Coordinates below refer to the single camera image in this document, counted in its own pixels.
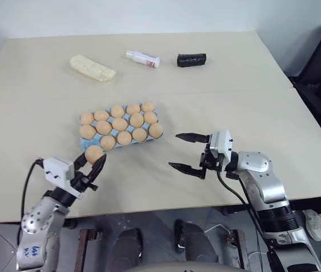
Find white spray bottle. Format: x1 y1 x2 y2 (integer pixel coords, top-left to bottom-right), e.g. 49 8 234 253
125 50 161 69

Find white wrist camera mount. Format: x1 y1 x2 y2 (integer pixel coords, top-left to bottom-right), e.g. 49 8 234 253
42 157 83 199
208 129 234 162

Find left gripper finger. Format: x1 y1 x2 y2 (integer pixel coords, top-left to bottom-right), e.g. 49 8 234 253
88 154 108 184
73 153 89 172

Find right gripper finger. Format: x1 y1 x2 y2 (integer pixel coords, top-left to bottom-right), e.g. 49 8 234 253
168 161 206 180
176 131 212 144

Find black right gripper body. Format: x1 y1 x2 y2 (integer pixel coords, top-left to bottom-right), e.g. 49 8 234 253
199 143 225 173

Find white sneaker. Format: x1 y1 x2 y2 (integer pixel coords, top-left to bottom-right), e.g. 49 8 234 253
302 209 321 242

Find black bag roll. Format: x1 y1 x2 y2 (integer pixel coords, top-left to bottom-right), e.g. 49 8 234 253
176 52 208 69

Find tan egg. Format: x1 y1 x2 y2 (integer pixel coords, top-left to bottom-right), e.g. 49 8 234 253
117 131 133 147
112 117 129 132
126 103 142 116
129 113 145 128
95 120 113 135
143 111 159 125
79 125 97 141
85 146 105 165
110 105 125 119
148 122 164 139
94 109 110 122
141 101 156 113
100 135 116 150
132 127 147 143
80 112 95 126

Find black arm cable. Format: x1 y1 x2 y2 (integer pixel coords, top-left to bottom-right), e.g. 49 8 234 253
216 168 276 257
17 158 46 247

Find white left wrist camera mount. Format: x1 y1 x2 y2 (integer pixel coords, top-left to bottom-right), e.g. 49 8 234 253
42 157 83 199

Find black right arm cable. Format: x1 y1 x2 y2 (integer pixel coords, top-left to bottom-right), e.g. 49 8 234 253
216 168 276 257

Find yellow food in clear wrapper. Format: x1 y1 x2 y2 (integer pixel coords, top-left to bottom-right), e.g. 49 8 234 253
69 54 117 83

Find dark rounded shape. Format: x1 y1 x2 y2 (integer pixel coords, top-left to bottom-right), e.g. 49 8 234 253
173 219 220 263
112 228 144 267

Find blue egg tray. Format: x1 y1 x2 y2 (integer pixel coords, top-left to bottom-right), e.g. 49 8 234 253
79 103 165 152

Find rusty metal bar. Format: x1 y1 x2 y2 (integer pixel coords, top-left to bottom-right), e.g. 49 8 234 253
74 228 104 272
225 229 254 270

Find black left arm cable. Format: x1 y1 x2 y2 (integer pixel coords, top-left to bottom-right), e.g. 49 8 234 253
17 158 46 247

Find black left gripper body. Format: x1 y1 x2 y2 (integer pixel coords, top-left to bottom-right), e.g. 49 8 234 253
69 169 99 196

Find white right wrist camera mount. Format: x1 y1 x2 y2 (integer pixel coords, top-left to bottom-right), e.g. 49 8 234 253
208 129 234 162

